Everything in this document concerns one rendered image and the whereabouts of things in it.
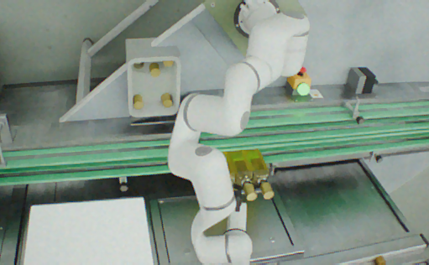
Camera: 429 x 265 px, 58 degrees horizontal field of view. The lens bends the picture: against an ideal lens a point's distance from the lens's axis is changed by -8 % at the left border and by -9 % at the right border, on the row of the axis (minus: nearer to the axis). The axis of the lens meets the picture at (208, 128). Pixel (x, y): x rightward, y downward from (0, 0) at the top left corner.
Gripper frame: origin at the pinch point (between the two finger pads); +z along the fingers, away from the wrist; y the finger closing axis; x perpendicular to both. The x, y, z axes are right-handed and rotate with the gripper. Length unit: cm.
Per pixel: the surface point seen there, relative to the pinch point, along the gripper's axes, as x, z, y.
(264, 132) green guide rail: -10.1, 30.3, 4.9
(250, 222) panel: -6.5, 3.4, -13.8
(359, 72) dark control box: -48, 51, 22
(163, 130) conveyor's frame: 25.8, 26.4, 5.1
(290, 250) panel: -19.3, -8.4, -13.3
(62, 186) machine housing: 63, 15, -17
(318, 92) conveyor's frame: -31, 46, 14
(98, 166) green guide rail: 47.4, 14.8, -4.1
